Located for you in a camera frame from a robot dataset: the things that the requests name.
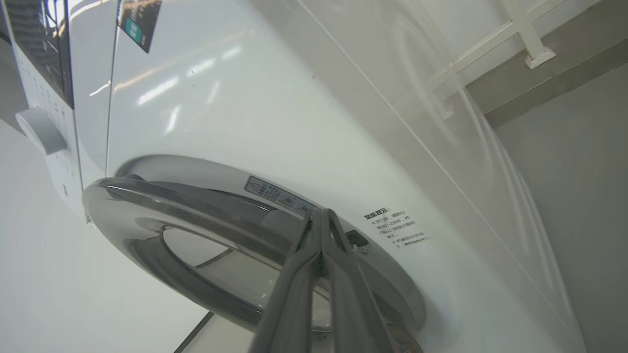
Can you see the grey warning label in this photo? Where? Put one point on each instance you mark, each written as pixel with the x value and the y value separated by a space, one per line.
pixel 270 192

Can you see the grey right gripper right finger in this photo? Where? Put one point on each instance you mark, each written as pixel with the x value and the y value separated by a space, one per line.
pixel 351 304

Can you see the white metal rack frame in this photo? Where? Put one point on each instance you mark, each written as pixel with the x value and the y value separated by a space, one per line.
pixel 527 29

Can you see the white front-load washing machine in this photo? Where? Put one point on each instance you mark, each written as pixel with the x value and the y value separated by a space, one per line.
pixel 245 98

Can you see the black control display panel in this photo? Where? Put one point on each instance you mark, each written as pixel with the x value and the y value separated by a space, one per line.
pixel 39 44

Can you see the white round control knob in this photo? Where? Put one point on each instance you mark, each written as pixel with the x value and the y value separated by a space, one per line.
pixel 41 130

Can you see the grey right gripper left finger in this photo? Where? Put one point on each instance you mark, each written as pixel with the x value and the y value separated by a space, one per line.
pixel 294 294

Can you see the dark QR code sticker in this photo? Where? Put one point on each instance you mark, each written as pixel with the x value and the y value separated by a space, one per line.
pixel 140 22

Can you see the black door latch socket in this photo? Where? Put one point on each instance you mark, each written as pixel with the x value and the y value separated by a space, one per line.
pixel 356 239

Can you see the round glass washing machine door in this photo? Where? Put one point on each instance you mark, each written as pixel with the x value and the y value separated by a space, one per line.
pixel 147 211

